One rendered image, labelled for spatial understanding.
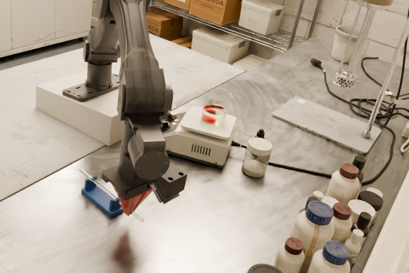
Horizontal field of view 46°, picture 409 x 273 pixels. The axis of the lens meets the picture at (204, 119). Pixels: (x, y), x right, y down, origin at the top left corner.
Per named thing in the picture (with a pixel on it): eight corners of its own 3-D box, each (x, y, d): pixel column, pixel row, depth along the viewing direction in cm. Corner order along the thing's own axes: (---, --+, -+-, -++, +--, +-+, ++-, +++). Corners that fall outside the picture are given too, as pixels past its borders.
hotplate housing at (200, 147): (143, 149, 117) (148, 120, 114) (160, 126, 129) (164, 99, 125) (231, 173, 115) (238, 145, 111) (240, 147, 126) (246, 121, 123)
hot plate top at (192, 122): (179, 128, 113) (179, 124, 113) (192, 107, 124) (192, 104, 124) (228, 141, 112) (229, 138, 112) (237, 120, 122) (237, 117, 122)
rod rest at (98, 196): (80, 192, 99) (81, 177, 97) (94, 186, 101) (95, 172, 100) (111, 218, 94) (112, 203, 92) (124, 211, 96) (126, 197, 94)
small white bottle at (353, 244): (334, 259, 94) (347, 228, 91) (346, 256, 96) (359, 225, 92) (344, 271, 92) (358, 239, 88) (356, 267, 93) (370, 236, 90)
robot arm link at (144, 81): (176, 100, 78) (150, -39, 91) (121, 101, 75) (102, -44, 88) (159, 134, 88) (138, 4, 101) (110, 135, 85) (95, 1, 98)
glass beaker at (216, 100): (194, 123, 116) (200, 92, 112) (205, 114, 121) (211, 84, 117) (221, 134, 114) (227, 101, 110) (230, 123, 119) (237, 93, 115)
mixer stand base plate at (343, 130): (269, 115, 146) (271, 112, 146) (294, 97, 162) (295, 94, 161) (365, 155, 134) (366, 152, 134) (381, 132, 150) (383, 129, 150)
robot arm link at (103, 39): (113, 63, 124) (142, 14, 94) (87, 62, 121) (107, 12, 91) (112, 40, 125) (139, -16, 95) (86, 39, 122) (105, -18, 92)
